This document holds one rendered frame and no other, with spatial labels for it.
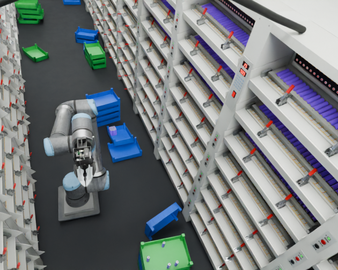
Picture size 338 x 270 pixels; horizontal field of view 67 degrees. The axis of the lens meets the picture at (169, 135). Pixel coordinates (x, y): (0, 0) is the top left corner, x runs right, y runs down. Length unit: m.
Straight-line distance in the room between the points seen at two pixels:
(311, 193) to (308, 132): 0.24
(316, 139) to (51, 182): 2.14
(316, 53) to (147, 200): 1.83
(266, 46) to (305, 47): 0.20
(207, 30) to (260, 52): 0.46
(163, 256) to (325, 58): 1.47
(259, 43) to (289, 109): 0.29
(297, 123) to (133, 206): 1.65
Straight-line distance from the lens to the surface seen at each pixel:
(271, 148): 1.22
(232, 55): 1.34
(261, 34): 1.16
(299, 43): 1.03
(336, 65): 0.98
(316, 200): 1.15
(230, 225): 1.82
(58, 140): 1.35
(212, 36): 1.48
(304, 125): 1.09
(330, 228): 1.13
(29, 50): 4.27
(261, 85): 1.20
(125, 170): 2.56
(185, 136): 1.91
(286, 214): 1.30
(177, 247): 1.91
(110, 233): 2.27
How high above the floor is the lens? 2.10
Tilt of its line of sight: 47 degrees down
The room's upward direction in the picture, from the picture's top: 12 degrees clockwise
